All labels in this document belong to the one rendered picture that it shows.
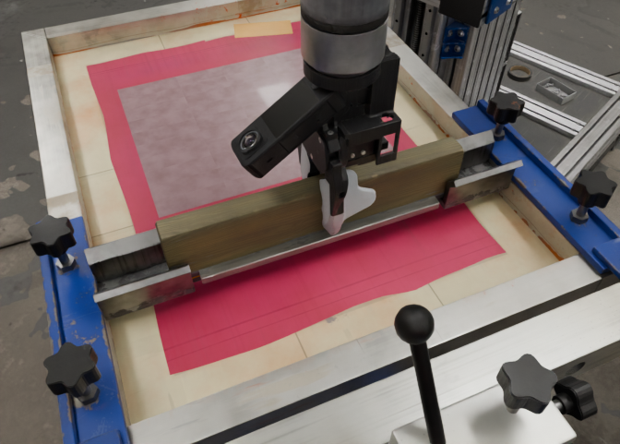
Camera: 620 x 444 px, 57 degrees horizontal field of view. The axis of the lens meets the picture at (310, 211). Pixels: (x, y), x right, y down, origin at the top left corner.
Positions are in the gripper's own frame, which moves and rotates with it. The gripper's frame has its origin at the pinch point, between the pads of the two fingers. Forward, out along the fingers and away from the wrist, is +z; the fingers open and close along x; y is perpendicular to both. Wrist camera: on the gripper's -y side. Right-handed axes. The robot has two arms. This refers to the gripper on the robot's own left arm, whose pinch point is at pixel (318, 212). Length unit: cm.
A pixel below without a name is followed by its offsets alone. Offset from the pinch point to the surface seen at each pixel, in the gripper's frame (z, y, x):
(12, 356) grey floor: 101, -66, 68
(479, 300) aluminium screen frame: 2.0, 11.4, -16.4
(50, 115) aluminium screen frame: 2.1, -26.9, 33.8
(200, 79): 5.5, -3.9, 39.2
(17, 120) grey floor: 101, -57, 182
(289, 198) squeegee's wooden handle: -4.9, -3.9, -1.0
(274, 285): 5.5, -7.1, -3.8
